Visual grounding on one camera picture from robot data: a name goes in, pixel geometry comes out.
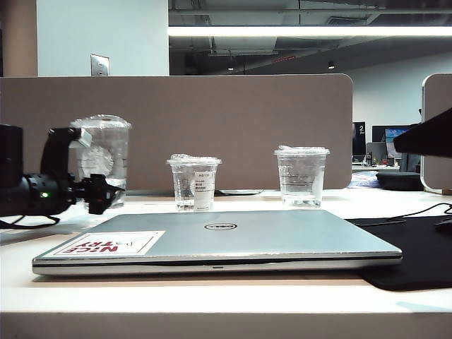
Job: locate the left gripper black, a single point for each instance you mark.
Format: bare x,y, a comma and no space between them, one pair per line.
49,194

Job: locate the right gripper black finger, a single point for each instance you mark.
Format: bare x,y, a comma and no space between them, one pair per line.
431,137

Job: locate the tall clear plastic lidded cup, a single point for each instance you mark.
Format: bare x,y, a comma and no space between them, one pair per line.
113,155

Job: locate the clear plastic cup white label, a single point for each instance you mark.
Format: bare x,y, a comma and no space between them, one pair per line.
194,183

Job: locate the clear plastic cup mermaid logo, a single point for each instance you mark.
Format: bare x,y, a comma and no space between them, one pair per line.
302,176

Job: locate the grey Dell laptop with sticker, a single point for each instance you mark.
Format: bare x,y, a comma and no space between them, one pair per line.
226,236

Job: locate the grey desk divider panel right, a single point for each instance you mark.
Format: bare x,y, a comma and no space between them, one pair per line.
438,99

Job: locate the grey desk divider panel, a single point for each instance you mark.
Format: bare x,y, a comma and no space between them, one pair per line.
212,113
438,99

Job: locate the background computer monitor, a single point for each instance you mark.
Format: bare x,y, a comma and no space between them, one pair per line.
388,139

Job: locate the black sign with number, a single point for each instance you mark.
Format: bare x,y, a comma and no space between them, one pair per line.
358,137

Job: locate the blue white plastic bag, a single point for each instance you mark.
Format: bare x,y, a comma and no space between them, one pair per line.
363,182

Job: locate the black mouse pad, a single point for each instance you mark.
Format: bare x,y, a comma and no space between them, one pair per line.
416,257

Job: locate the grey desk divider panel left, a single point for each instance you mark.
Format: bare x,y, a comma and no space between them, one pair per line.
212,113

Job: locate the metal wall outlet plate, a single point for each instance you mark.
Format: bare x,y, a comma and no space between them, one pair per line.
99,64

